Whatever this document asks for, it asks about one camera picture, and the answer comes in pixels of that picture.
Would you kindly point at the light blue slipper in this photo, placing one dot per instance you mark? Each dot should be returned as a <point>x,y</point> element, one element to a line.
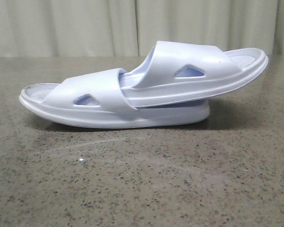
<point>96,101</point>
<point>178,72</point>

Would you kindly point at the pale green curtain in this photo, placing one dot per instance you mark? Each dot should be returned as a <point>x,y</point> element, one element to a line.
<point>77,28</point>

